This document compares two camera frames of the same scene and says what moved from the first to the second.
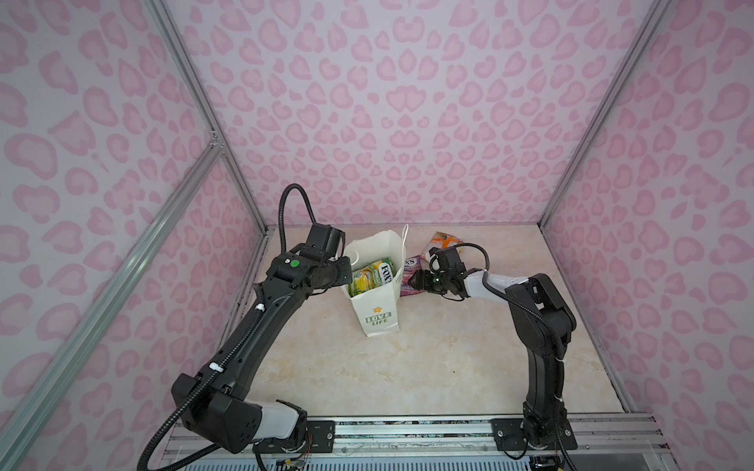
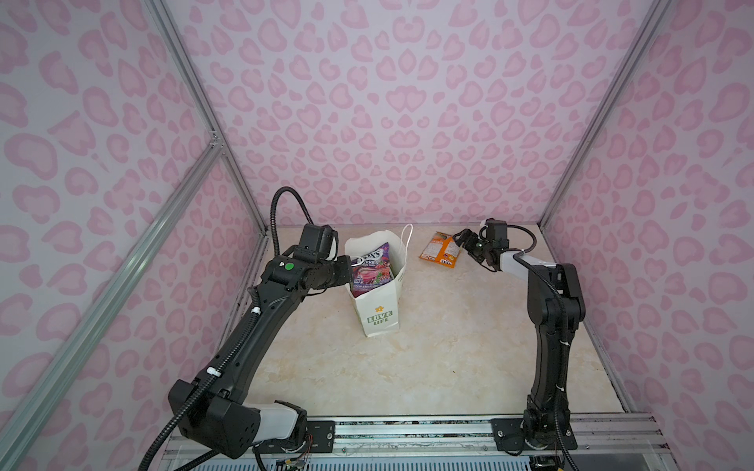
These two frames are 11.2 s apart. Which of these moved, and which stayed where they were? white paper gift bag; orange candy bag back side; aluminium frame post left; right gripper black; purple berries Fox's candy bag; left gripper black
Moved: purple berries Fox's candy bag; right gripper black
Stayed: orange candy bag back side; white paper gift bag; left gripper black; aluminium frame post left
